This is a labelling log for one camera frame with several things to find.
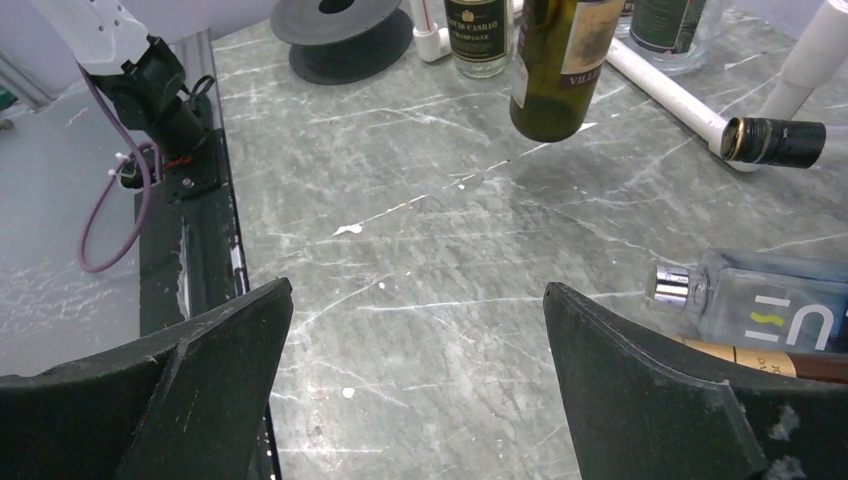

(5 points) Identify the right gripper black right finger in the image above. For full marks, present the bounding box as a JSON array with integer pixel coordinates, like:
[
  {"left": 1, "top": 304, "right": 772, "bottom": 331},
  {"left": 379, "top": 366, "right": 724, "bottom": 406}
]
[{"left": 543, "top": 282, "right": 847, "bottom": 479}]

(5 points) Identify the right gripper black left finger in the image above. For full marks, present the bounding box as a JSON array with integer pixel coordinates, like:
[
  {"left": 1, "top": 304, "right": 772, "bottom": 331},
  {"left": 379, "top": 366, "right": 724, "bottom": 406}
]
[{"left": 1, "top": 278, "right": 293, "bottom": 479}]

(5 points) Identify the dark bottle silver cap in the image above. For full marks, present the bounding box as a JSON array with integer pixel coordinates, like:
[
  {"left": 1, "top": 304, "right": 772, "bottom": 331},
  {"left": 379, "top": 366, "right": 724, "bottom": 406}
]
[{"left": 510, "top": 0, "right": 624, "bottom": 143}]

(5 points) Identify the clear bottle red green label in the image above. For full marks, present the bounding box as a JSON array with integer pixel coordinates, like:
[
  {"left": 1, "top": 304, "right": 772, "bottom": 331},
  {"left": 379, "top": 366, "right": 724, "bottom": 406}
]
[{"left": 624, "top": 0, "right": 729, "bottom": 76}]

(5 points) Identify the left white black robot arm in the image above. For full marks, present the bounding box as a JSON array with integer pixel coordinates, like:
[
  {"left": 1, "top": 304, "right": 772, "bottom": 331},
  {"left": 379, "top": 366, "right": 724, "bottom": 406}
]
[{"left": 32, "top": 0, "right": 207, "bottom": 158}]

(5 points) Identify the blue labelled clear bottle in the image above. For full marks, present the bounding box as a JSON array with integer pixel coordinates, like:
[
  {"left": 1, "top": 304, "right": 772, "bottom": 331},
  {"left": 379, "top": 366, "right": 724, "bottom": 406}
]
[{"left": 646, "top": 248, "right": 847, "bottom": 353}]

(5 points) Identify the dark bottle gold cap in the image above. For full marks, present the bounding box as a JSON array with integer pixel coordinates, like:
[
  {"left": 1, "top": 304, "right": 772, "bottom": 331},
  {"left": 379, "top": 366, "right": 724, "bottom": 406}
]
[{"left": 674, "top": 336, "right": 847, "bottom": 385}]

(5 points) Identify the small dark capped bottle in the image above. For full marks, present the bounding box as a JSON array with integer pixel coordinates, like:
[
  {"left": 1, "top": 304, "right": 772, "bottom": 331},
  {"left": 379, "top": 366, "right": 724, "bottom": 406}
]
[{"left": 720, "top": 117, "right": 847, "bottom": 169}]

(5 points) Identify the standing clear empty bottle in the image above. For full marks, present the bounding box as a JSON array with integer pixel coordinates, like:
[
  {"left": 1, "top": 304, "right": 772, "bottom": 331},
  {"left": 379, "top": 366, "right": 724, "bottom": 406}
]
[{"left": 444, "top": 0, "right": 514, "bottom": 79}]

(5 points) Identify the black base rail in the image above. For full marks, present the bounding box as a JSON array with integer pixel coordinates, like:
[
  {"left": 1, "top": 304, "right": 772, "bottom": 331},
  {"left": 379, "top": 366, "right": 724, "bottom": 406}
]
[{"left": 132, "top": 92, "right": 283, "bottom": 480}]

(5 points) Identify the aluminium frame rail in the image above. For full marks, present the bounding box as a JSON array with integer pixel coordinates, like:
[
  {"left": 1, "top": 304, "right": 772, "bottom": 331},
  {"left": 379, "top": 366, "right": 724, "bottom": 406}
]
[{"left": 1, "top": 29, "right": 216, "bottom": 111}]

